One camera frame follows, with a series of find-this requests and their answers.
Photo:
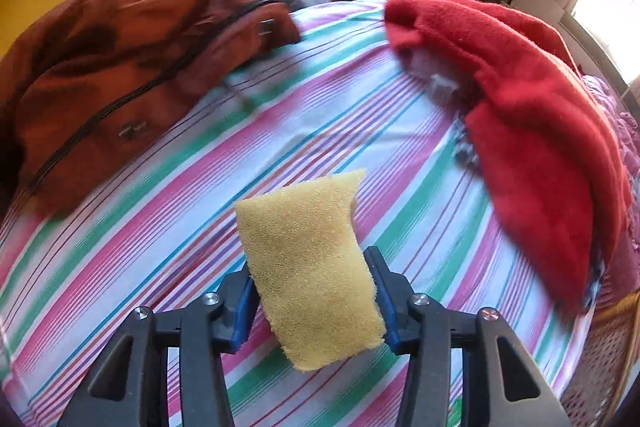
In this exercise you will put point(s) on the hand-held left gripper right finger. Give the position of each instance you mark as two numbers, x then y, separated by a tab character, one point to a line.
389	327

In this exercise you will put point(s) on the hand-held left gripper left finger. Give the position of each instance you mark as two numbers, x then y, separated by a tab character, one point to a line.
245	312

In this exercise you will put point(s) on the yellow sponge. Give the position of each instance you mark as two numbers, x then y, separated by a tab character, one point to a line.
310	267

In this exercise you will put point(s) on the wicker chair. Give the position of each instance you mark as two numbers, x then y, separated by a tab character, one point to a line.
605	357

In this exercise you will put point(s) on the red fleece cloth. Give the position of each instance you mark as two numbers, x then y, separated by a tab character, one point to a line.
525	107

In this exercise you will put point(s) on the rust brown jacket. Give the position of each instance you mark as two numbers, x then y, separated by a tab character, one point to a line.
125	72

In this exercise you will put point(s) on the bright window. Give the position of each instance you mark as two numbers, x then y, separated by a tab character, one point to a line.
605	7

